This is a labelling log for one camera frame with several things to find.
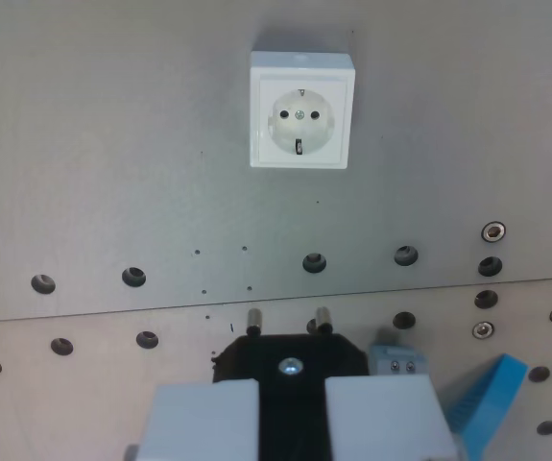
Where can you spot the white wall socket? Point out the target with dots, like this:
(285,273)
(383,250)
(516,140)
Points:
(300,120)

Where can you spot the light blue small block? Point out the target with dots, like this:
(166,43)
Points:
(398,359)

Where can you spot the blue ribbed plastic block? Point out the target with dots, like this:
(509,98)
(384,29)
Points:
(487,403)

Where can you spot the black two-pin power plug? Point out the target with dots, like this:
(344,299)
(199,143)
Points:
(293,413)

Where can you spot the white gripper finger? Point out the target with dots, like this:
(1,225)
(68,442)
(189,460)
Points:
(381,418)
(199,422)

